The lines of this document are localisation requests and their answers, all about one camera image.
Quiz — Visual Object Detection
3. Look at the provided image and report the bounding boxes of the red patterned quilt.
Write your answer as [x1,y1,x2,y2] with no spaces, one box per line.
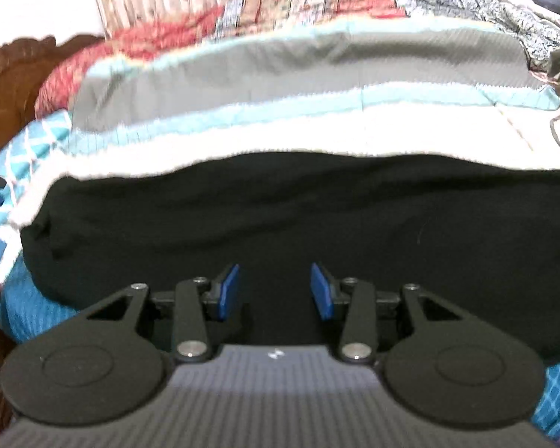
[35,0,407,119]

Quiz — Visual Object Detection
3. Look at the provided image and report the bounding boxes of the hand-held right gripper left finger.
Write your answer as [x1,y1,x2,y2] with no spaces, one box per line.
[87,264,240,364]

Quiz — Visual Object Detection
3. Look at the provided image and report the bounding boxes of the wooden headboard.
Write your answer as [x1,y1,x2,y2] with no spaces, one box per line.
[0,35,106,166]

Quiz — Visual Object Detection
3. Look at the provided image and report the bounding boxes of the blue white patterned cloth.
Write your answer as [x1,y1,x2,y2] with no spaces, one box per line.
[394,0,560,73]

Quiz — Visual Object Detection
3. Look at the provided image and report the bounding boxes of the striped black white grey sweater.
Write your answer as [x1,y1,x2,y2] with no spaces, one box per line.
[0,23,560,295]

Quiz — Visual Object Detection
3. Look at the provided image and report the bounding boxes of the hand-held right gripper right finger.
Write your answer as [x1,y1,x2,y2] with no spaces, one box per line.
[311,262,467,364]

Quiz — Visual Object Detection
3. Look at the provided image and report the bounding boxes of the blue checked bedsheet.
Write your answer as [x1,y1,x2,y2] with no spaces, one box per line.
[0,109,560,444]

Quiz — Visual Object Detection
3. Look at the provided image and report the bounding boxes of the black pants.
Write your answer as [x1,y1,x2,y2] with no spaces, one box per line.
[21,150,560,362]

